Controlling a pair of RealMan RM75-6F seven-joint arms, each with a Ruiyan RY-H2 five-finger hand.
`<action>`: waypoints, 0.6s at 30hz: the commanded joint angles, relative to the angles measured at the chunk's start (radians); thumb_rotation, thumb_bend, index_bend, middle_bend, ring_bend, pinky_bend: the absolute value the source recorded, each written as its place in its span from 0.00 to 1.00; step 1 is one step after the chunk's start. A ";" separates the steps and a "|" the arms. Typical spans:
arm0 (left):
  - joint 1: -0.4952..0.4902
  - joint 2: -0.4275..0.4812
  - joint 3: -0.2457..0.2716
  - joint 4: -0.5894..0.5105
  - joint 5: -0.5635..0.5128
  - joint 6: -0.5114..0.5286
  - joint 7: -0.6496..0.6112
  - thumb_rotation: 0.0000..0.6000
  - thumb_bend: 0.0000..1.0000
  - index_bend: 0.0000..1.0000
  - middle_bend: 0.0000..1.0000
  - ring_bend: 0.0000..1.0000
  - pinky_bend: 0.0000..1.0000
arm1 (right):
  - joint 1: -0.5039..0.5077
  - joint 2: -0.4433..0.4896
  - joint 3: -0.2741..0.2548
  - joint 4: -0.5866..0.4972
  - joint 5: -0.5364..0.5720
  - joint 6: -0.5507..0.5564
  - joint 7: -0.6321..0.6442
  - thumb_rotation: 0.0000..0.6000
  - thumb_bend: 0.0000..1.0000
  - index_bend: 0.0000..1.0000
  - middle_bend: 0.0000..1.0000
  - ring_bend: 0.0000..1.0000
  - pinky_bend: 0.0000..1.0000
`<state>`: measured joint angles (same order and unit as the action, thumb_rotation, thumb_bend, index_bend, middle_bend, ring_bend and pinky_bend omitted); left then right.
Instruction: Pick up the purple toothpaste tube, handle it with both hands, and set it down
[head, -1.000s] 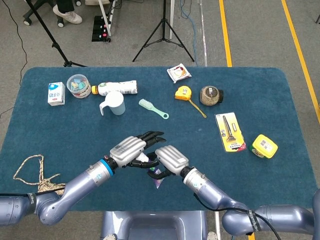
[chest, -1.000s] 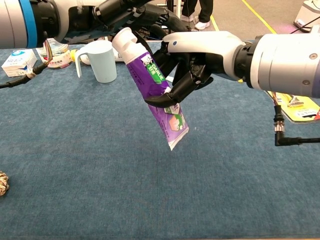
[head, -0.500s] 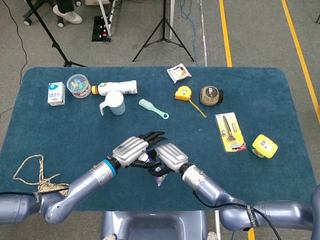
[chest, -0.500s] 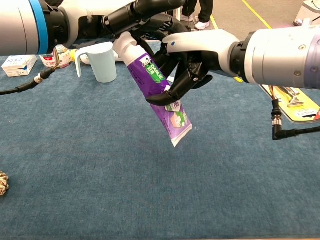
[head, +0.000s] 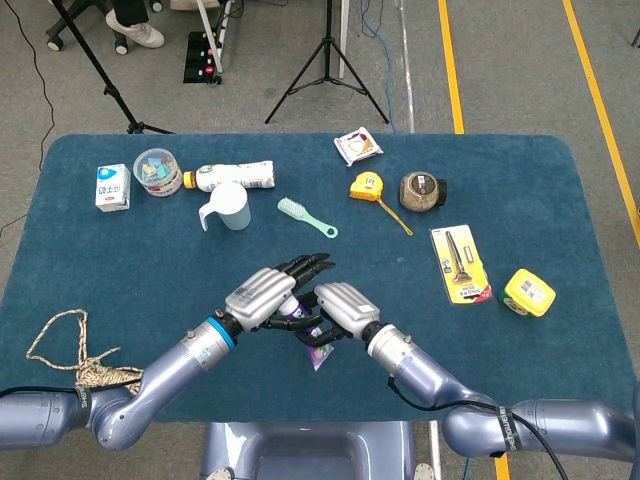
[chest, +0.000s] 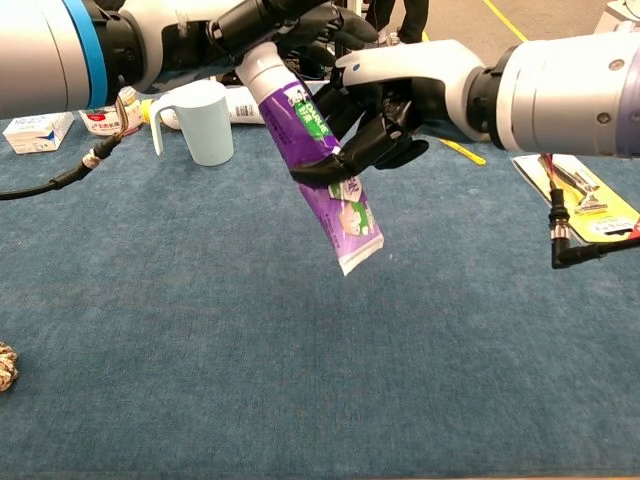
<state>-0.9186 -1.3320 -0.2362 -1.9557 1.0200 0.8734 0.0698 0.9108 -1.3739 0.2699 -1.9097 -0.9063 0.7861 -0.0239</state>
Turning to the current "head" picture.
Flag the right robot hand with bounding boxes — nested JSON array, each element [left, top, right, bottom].
[[294, 282, 382, 349]]

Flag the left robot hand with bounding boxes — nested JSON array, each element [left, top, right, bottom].
[[223, 253, 337, 335]]

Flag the purple toothpaste tube white cap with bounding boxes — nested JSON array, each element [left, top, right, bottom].
[[279, 294, 335, 372]]

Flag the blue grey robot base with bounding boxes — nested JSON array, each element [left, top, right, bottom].
[[199, 421, 417, 480]]

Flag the yellow tape measure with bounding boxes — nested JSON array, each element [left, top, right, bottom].
[[348, 170, 415, 238]]

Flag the blue carpet table mat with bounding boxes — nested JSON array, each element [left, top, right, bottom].
[[0, 132, 634, 424]]

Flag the razor in yellow blister pack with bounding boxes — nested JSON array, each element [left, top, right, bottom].
[[430, 223, 494, 306]]

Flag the white bottle yellow cap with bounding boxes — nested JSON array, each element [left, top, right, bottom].
[[182, 159, 277, 194]]

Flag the round glass jar black lid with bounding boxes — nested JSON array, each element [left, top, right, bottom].
[[398, 170, 449, 213]]

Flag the white snack packet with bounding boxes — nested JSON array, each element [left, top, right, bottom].
[[333, 126, 385, 168]]

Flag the clear plastic candy jar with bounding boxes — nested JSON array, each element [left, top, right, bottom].
[[132, 147, 184, 199]]

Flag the yellow lidded square box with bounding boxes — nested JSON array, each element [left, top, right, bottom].
[[501, 268, 557, 318]]

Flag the white blue milk carton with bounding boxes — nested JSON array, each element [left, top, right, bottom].
[[94, 163, 132, 214]]

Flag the black power strip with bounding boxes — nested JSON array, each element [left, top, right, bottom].
[[182, 30, 224, 85]]

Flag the black tripod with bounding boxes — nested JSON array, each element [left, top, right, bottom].
[[264, 0, 391, 125]]

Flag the white slanted table leg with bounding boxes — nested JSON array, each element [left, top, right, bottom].
[[196, 0, 224, 74]]

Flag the black slanted light stand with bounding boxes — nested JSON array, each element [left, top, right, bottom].
[[49, 0, 176, 135]]

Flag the black office chair base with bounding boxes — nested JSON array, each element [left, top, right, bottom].
[[46, 0, 132, 55]]

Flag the seated person black clothes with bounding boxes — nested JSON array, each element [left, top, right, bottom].
[[105, 0, 222, 49]]

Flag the light blue handled cup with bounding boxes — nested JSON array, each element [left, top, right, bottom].
[[198, 181, 252, 232]]

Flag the beige braided rope bundle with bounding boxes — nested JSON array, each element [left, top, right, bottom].
[[25, 309, 147, 397]]

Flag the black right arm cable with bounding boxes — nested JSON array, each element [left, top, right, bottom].
[[387, 377, 571, 480]]

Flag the white upright post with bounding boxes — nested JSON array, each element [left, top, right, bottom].
[[338, 0, 351, 80]]

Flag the black floor cable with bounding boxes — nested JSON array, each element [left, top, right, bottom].
[[0, 0, 56, 237]]

